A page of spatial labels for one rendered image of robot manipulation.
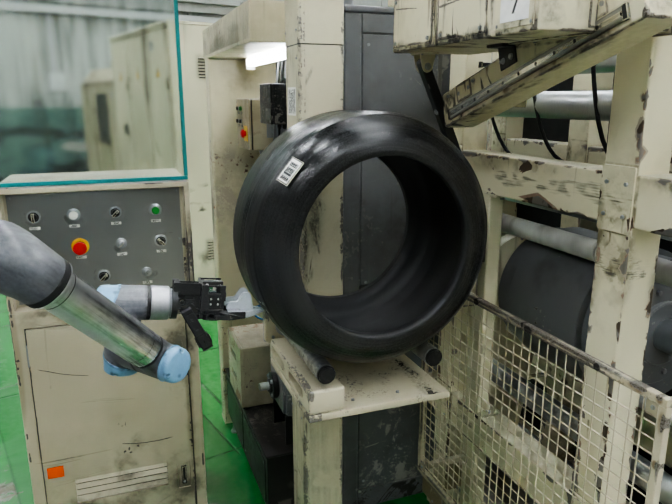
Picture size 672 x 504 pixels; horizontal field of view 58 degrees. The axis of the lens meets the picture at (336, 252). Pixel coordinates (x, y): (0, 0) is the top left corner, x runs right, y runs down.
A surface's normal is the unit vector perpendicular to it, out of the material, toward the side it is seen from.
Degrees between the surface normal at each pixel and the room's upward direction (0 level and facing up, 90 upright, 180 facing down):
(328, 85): 90
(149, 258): 90
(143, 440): 89
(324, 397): 90
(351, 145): 80
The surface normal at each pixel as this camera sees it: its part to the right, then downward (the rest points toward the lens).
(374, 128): 0.16, -0.55
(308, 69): 0.35, 0.22
